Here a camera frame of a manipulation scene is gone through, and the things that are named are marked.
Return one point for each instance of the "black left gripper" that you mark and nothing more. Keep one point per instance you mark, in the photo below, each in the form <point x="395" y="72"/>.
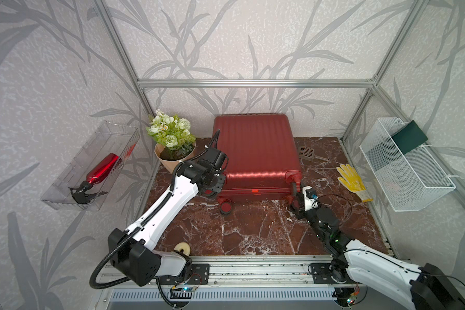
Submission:
<point x="219" y="185"/>

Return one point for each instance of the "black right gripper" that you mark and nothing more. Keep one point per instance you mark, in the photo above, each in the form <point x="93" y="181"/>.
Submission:
<point x="301" y="212"/>

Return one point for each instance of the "red ribbed hardshell suitcase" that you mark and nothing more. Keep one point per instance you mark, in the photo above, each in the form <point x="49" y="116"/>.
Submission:
<point x="263" y="160"/>

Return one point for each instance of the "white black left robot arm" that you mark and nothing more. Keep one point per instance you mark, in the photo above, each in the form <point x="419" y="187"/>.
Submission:
<point x="132" y="255"/>

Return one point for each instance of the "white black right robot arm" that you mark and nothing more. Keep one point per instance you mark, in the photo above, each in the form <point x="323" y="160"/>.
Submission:
<point x="410" y="285"/>

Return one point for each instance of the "beige slotted plastic scoop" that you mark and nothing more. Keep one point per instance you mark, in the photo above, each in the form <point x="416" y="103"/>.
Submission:
<point x="308" y="153"/>

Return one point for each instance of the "yellow work glove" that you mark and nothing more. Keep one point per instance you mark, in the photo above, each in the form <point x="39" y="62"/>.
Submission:
<point x="351" y="180"/>

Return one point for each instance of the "green white artificial flowers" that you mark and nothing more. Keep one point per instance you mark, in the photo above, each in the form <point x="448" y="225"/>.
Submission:
<point x="173" y="133"/>

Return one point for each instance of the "dark green card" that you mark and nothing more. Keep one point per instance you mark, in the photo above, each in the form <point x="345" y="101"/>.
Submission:
<point x="409" y="137"/>

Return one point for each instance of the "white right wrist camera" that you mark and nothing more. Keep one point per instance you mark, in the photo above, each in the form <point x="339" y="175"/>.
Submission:
<point x="310" y="198"/>

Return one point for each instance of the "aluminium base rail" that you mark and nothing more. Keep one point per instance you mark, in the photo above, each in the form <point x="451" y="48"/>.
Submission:
<point x="231" y="268"/>

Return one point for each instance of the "white wire mesh basket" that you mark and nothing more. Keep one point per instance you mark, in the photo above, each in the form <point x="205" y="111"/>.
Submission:
<point x="411" y="181"/>

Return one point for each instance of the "aluminium frame profiles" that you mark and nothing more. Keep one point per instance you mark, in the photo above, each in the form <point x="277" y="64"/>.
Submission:
<point x="372" y="85"/>

